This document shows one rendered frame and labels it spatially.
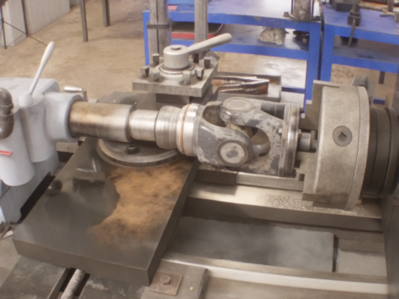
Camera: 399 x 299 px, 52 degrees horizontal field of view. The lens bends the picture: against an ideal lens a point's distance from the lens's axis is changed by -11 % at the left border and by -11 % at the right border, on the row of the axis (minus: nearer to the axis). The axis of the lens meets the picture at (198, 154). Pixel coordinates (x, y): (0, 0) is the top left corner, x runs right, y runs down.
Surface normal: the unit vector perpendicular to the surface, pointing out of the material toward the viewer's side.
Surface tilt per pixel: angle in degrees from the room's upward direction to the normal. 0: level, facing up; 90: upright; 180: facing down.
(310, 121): 80
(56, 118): 62
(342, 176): 83
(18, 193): 90
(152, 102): 0
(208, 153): 90
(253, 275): 48
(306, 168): 20
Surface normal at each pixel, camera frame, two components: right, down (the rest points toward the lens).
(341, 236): -0.23, 0.54
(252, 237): -0.12, -0.71
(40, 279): -0.01, -0.83
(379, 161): -0.22, 0.22
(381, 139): -0.17, -0.24
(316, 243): -0.50, -0.73
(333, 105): -0.11, -0.54
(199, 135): -0.47, 0.49
